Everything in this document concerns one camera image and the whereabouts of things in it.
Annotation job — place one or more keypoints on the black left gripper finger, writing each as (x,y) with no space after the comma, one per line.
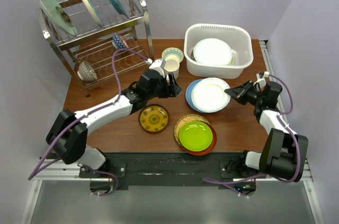
(170,78)
(173,89)

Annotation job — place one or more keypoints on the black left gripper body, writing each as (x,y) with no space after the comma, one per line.
(161,91)

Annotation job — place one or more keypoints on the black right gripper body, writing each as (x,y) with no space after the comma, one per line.
(253,97)

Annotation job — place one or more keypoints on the white paper plate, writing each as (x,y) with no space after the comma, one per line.
(209,95)

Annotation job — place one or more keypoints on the white fluted bottom plate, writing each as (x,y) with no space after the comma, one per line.
(213,51)

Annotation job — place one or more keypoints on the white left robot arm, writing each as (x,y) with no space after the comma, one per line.
(68,135)

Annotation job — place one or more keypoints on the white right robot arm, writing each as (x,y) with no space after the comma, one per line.
(284,153)

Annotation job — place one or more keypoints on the white plastic bin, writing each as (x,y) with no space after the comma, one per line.
(237,38)

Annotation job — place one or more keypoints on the blue plate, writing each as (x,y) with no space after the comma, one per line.
(188,94)

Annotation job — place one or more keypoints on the cream ceramic mug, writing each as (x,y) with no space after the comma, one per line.
(172,66)

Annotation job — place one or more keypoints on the teal patterned small bowl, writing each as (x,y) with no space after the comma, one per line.
(173,53)

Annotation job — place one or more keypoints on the yellow woven rim plate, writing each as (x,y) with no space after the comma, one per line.
(185,119)

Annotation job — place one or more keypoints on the yellow patterned small plate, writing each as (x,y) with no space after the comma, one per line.
(154,118)

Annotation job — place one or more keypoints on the blue zigzag bowl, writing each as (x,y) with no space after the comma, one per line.
(119,42)

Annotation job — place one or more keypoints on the red plate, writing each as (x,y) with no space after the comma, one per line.
(207,150)

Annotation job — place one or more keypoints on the steel dish rack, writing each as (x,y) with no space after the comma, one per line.
(94,44)

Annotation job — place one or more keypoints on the cream rimmed racked plate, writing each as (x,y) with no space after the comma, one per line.
(90,8)

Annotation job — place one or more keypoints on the green floral racked plate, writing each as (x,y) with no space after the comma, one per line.
(58,16)

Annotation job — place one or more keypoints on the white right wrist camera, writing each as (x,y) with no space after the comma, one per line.
(261,79)

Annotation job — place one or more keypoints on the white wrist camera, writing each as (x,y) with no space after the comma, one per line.
(157,65)
(261,79)

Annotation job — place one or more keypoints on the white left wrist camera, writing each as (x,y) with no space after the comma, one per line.
(157,65)

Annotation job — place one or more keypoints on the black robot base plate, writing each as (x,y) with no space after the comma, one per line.
(176,169)

